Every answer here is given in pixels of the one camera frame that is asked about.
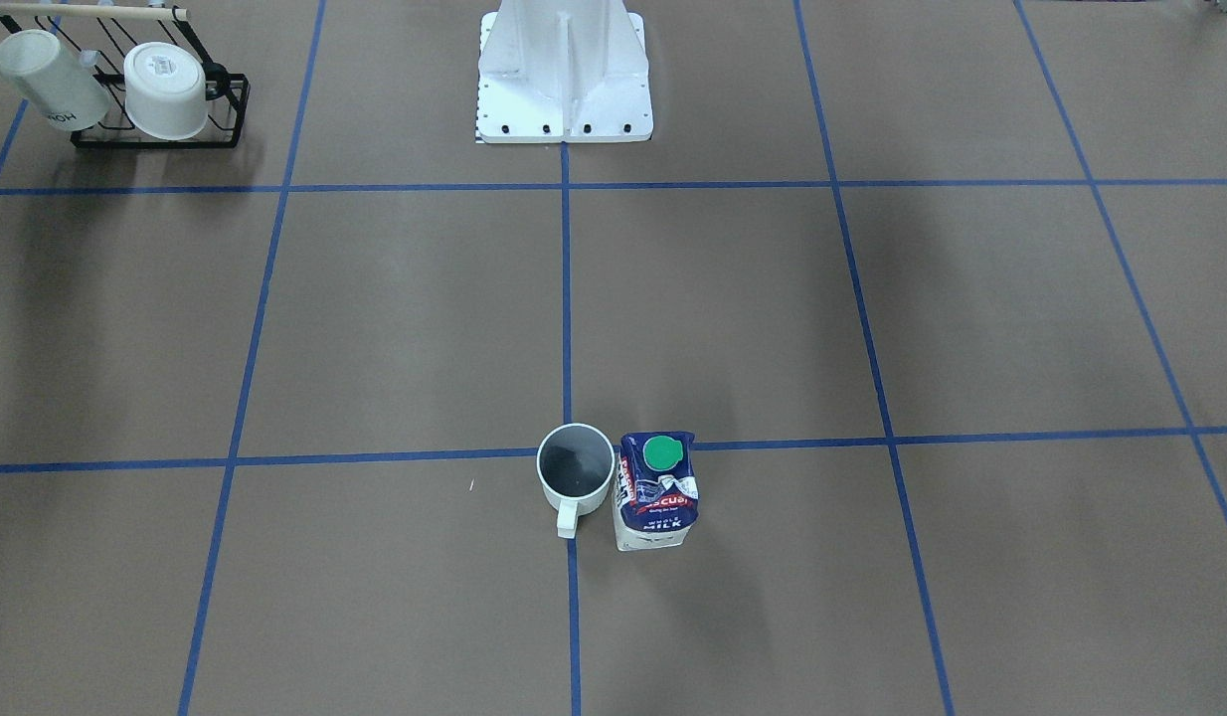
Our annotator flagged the white mug on rack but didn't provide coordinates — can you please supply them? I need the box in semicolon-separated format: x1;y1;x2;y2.
121;42;209;141
0;29;110;132

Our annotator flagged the blue white milk carton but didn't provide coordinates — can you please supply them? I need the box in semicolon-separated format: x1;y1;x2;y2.
614;432;699;552

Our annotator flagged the white ceramic mug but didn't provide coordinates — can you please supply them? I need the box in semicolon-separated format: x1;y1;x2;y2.
535;423;617;539

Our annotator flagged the black wire mug rack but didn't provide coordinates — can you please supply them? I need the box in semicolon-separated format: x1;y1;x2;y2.
0;1;252;150

